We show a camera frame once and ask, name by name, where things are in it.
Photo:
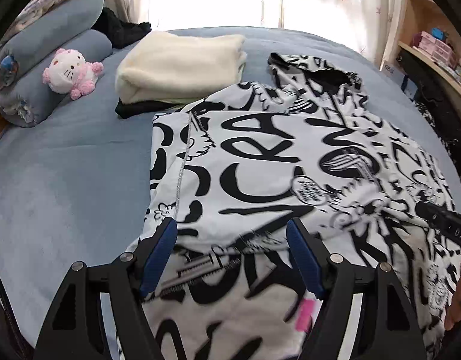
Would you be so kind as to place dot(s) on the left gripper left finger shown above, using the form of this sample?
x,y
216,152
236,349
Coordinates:
x,y
74,326

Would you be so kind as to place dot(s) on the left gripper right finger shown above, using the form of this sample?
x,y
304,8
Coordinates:
x,y
386,327

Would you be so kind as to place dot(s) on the black white graffiti hooded jacket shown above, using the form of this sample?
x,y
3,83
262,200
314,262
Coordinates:
x,y
233,168

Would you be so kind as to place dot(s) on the black white patterned hanging clothes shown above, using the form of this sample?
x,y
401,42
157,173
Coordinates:
x,y
437,109

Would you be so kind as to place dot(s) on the blue bed sheet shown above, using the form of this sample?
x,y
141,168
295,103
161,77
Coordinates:
x,y
76,186

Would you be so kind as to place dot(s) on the white labelled box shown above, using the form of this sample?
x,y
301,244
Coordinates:
x,y
407,86

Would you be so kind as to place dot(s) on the pink boxes on shelf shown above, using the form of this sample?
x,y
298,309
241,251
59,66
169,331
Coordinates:
x,y
434,48

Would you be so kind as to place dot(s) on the blue box on shelf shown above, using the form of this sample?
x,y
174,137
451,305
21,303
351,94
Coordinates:
x,y
439,34

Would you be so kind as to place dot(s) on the wooden shelf unit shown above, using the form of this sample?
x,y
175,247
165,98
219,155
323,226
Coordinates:
x,y
421,15

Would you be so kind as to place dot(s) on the black folded garment under fleece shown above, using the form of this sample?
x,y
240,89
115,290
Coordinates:
x,y
126,111

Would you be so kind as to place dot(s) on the lower blue rolled pillow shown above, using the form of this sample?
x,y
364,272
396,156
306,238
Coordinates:
x,y
28,101

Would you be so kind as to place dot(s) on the blue rolled pillow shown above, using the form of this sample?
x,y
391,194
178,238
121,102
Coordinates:
x,y
51,31
28,101

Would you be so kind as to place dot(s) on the floral white curtain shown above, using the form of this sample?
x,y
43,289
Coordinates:
x,y
367,26

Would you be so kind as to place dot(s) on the pink white plush cat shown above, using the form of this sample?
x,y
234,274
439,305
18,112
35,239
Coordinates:
x,y
70,73

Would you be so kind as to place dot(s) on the cream folded fleece garment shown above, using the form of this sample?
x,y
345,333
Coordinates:
x,y
165,67

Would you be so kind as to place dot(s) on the black garment by window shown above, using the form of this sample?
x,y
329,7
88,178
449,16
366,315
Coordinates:
x,y
121,34

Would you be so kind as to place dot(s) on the upper blue rolled pillow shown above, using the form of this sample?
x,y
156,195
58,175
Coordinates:
x,y
51,31

